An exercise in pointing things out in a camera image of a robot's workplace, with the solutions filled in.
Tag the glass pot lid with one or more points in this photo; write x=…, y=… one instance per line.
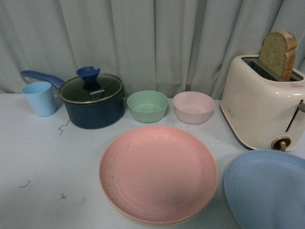
x=90, y=86

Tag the pink plastic bowl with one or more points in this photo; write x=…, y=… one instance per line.
x=193, y=107

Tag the cream two-slot toaster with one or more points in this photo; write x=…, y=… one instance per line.
x=263, y=112

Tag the grey curtain backdrop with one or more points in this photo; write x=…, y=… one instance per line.
x=165, y=45

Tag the pink plastic plate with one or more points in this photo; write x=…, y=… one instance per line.
x=157, y=161

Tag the dark blue saucepan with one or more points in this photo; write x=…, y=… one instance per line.
x=87, y=116

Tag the bread slice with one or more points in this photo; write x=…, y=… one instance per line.
x=278, y=53

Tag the green plastic bowl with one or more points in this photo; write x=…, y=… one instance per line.
x=147, y=106

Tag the blue plastic plate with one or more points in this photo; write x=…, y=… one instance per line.
x=265, y=189

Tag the light blue plastic cup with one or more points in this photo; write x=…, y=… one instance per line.
x=40, y=97

